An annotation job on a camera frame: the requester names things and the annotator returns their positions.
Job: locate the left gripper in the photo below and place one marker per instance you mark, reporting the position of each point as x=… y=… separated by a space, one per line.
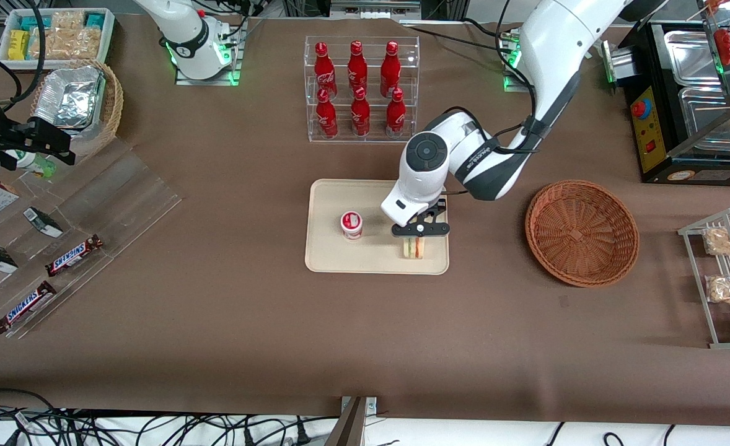
x=441 y=205

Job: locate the triangular sandwich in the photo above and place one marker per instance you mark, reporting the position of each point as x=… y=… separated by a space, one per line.
x=413 y=248

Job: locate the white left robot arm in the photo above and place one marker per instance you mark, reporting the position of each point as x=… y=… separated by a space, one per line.
x=551 y=56

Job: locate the light wicker basket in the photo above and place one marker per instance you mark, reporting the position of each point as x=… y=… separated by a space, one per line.
x=112 y=105

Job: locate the beige plastic tray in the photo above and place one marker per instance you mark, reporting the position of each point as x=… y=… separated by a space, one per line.
x=340 y=260

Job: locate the brown wicker basket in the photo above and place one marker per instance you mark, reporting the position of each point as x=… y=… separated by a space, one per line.
x=582 y=232

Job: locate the green white small bottle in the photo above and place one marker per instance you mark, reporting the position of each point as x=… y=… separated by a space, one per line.
x=33 y=163

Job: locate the white cup with red lid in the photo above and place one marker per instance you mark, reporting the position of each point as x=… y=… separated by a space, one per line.
x=352 y=225

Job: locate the clear acrylic bottle rack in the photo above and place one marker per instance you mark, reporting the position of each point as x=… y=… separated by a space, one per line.
x=371 y=139

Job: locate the red cola bottle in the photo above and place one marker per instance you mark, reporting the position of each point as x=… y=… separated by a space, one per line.
x=357 y=65
x=324 y=68
x=360 y=116
x=395 y=116
x=326 y=118
x=390 y=68

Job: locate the clear acrylic display stand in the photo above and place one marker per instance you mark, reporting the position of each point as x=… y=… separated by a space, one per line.
x=123 y=198

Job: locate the clear bagged crackers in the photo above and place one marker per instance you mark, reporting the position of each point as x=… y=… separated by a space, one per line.
x=70 y=42

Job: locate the yellow snack pack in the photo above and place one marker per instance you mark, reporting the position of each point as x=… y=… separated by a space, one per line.
x=18 y=44

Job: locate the white plastic bin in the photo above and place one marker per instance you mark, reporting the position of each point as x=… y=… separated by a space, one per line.
x=108 y=37

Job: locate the brown snickers bar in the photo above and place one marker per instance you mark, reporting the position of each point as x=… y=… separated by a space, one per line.
x=74 y=255
x=25 y=306

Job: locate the teal snack pack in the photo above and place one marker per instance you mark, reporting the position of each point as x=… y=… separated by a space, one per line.
x=33 y=23
x=95 y=20

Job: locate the black food warmer appliance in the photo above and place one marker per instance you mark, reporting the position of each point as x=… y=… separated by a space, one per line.
x=650 y=142

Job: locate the silver metal cylinder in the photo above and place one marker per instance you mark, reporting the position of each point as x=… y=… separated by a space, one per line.
x=619 y=62

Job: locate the steel warmer pan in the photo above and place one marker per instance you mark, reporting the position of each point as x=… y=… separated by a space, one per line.
x=706 y=114
x=690 y=59

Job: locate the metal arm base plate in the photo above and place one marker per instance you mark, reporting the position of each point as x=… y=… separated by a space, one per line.
x=510 y=74
x=232 y=68

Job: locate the metal table bracket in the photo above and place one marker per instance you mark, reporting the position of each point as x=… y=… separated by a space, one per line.
x=352 y=424

